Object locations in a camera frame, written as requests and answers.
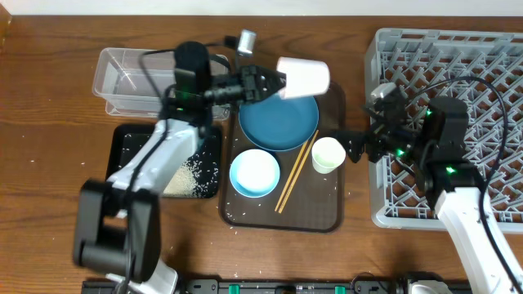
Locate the white cup pink inside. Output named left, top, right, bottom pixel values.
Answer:
left=276, top=57, right=330, bottom=100

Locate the light blue bowl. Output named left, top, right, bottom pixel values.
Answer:
left=229, top=149, right=280, bottom=198

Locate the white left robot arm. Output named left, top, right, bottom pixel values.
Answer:
left=73, top=41, right=287, bottom=293

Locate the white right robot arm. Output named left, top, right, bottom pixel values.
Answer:
left=334, top=82, right=522, bottom=293

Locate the black waste tray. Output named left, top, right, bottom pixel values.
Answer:
left=106, top=124, right=221, bottom=198

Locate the grey dishwasher rack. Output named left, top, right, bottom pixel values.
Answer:
left=364, top=28, right=522, bottom=234

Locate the clear plastic waste bin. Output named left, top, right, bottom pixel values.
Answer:
left=92, top=47, right=230, bottom=121

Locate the white cup green inside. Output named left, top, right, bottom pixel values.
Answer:
left=311, top=137, right=346, bottom=174

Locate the dark blue plate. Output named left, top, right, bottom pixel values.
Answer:
left=239, top=95, right=320, bottom=152

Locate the left wooden chopstick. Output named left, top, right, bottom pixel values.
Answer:
left=275, top=140, right=309, bottom=213

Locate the wooden chopstick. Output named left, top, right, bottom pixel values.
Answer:
left=275, top=140, right=309, bottom=213
left=283, top=130, right=319, bottom=210

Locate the right wooden chopstick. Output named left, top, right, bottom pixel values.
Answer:
left=283, top=130, right=319, bottom=210

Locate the brown serving tray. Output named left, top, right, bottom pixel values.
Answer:
left=219, top=82, right=346, bottom=233

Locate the spilled rice pile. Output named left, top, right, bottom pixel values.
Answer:
left=163, top=159, right=220, bottom=198

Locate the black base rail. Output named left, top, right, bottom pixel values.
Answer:
left=81, top=277, right=467, bottom=294

